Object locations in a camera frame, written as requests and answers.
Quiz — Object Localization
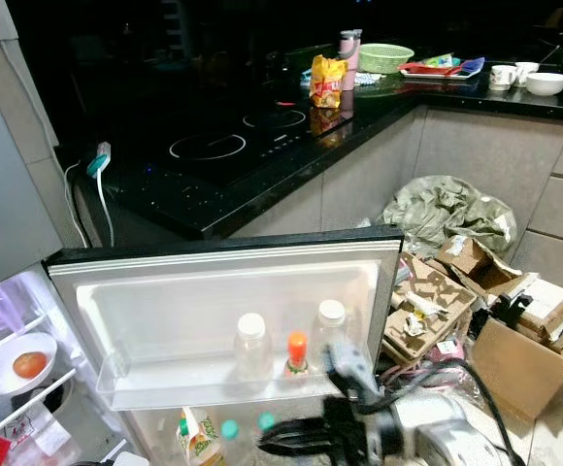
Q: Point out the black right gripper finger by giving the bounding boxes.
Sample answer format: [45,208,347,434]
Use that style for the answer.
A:
[258,419,331,443]
[267,439,333,461]

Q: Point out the Peel Fresh juice carton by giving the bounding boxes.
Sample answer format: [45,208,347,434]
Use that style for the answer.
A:
[177,408,224,466]

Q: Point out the white lined fridge door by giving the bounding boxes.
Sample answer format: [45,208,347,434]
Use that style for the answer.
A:
[44,225,406,466]

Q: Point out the glass fridge shelf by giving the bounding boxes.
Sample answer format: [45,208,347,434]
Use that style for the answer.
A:
[0,367,81,443]
[0,313,40,368]

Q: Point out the orange capped sauce bottle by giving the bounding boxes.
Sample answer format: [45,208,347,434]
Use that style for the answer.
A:
[283,330,312,380]

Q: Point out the clear bottle with white cap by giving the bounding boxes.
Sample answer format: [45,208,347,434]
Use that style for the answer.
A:
[233,312,273,384]
[311,299,350,370]

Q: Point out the pink plastic bag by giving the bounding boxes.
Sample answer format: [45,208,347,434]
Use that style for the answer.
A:
[413,335,477,384]

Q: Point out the clear door shelf bin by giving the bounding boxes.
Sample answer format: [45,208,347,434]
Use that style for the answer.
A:
[95,340,370,411]

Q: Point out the brown cardboard egg tray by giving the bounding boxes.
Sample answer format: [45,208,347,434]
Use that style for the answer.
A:
[381,254,479,365]

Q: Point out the open brown cardboard box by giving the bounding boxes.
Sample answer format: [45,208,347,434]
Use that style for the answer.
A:
[471,316,563,423]

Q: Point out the black clamp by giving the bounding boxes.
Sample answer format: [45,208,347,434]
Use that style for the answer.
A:
[490,291,530,331]

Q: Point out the red tomato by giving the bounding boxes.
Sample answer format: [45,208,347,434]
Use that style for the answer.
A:
[14,351,50,380]

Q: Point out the white and red plastic bag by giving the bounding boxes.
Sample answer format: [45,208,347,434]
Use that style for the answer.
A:
[10,403,79,466]

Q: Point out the white topped cardboard box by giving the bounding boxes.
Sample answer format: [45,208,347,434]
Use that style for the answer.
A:
[510,277,563,341]

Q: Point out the grey green rubbish bag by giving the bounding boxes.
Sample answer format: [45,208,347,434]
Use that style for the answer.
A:
[379,175,518,258]

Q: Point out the black stone countertop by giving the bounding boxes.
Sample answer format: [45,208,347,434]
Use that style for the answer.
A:
[53,68,563,242]

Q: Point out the grey freezer door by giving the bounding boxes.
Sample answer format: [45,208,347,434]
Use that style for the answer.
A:
[0,0,64,297]

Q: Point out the black induction cooktop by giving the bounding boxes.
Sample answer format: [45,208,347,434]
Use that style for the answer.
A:
[136,92,331,190]

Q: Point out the teal charger plug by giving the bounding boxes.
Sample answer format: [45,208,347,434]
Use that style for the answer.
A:
[84,142,113,181]

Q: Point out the yellow snack bag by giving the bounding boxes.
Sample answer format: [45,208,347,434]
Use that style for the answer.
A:
[309,55,348,110]

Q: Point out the red tray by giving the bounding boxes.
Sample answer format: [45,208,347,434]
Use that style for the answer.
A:
[396,55,486,81]

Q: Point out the green plastic basket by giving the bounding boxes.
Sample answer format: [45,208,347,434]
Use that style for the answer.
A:
[357,43,416,76]

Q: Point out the pink tumbler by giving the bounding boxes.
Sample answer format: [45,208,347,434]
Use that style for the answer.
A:
[338,29,363,93]

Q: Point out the white mug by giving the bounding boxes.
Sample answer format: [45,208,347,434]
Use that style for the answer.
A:
[490,64,518,92]
[513,61,541,83]

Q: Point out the small white bowl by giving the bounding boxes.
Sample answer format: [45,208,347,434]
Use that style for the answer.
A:
[524,72,563,97]

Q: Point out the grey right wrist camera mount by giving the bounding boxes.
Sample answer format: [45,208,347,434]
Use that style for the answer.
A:
[325,340,380,404]

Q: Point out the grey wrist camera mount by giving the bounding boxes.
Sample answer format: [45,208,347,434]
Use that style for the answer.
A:
[325,340,380,404]
[112,450,151,466]

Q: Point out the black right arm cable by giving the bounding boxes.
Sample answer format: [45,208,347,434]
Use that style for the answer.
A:
[369,359,520,466]

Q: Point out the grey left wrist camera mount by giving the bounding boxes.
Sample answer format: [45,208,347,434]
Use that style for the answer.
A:
[112,450,151,466]

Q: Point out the white charger cable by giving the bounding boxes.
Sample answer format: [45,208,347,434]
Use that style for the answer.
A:
[63,160,117,249]

